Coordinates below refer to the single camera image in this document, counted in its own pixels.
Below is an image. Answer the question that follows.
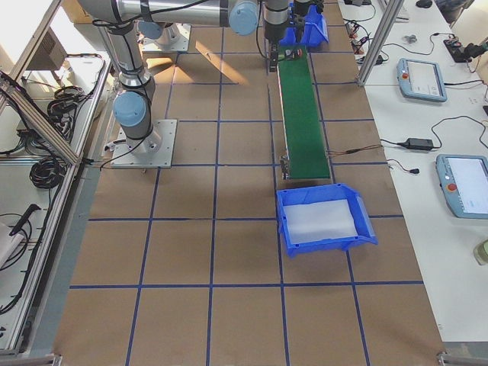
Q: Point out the green conveyor belt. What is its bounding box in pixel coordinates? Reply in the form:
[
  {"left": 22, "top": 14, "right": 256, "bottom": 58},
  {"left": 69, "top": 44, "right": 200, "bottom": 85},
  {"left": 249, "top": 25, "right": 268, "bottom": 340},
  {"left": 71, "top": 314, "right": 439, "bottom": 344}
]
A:
[{"left": 278, "top": 46, "right": 330, "bottom": 180}]

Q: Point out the black power adapter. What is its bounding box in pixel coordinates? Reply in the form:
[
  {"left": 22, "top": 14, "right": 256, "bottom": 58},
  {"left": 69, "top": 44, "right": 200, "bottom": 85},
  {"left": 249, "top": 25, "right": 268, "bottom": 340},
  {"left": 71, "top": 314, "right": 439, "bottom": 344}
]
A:
[{"left": 397, "top": 137, "right": 435, "bottom": 151}]

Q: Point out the left blue bin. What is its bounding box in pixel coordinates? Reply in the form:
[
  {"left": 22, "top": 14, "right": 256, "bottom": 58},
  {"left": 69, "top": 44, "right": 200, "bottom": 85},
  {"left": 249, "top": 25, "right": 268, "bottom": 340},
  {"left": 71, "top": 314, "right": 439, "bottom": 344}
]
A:
[{"left": 279, "top": 4, "right": 329, "bottom": 47}]

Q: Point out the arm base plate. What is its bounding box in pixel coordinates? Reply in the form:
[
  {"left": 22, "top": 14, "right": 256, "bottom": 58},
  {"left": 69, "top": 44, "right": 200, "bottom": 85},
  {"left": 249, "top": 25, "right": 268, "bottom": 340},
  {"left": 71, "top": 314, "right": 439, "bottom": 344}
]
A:
[{"left": 110, "top": 119, "right": 178, "bottom": 169}]

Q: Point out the white foam pad right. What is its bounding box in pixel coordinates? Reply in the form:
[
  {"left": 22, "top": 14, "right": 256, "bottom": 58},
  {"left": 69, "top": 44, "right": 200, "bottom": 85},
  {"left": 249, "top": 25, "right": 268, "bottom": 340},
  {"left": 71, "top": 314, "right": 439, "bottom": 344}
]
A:
[{"left": 284, "top": 199, "right": 358, "bottom": 244}]

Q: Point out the aluminium profile post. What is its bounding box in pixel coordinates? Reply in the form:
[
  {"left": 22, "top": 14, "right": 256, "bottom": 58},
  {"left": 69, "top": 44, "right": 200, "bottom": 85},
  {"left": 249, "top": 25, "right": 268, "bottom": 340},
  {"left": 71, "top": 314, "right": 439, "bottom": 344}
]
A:
[{"left": 357, "top": 0, "right": 403, "bottom": 86}]

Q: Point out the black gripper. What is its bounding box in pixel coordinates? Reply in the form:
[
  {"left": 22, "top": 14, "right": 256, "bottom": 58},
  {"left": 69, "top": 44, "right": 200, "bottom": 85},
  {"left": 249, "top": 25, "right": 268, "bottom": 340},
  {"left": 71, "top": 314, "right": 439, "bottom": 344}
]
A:
[{"left": 292, "top": 11, "right": 306, "bottom": 42}]

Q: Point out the teach pendant far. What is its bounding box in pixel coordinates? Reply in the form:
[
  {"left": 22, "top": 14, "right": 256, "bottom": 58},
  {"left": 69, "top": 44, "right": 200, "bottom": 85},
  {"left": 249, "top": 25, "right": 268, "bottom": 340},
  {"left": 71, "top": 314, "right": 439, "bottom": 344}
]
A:
[{"left": 396, "top": 58, "right": 447, "bottom": 102}]

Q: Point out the teach pendant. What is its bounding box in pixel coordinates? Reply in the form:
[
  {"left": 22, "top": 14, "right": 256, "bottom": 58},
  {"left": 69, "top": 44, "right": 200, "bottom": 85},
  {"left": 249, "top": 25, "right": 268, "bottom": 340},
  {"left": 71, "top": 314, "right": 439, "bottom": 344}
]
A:
[
  {"left": 396, "top": 58, "right": 447, "bottom": 102},
  {"left": 435, "top": 154, "right": 487, "bottom": 220}
]

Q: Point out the right blue bin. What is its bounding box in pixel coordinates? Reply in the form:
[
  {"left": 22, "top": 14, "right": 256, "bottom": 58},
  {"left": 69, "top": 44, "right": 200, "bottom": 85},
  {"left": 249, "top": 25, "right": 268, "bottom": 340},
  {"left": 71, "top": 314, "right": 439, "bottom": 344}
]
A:
[{"left": 277, "top": 184, "right": 378, "bottom": 258}]

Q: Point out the blue bin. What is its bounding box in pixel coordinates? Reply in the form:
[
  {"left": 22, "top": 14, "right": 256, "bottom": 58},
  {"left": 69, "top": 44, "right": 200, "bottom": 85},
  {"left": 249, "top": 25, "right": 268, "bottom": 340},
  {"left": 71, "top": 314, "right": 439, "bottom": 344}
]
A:
[
  {"left": 279, "top": 4, "right": 329, "bottom": 47},
  {"left": 277, "top": 184, "right": 378, "bottom": 258}
]

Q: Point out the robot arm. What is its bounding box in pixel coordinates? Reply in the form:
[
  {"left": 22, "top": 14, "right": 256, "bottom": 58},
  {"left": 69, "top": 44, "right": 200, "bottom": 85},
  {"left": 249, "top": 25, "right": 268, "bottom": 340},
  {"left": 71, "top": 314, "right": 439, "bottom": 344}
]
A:
[
  {"left": 220, "top": 1, "right": 323, "bottom": 43},
  {"left": 79, "top": 1, "right": 232, "bottom": 157}
]

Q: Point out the teach pendant near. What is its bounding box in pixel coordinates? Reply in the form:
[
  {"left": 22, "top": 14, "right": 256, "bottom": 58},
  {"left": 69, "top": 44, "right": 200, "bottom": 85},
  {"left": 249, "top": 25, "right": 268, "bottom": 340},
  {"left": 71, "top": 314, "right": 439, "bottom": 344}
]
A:
[{"left": 435, "top": 154, "right": 487, "bottom": 220}]

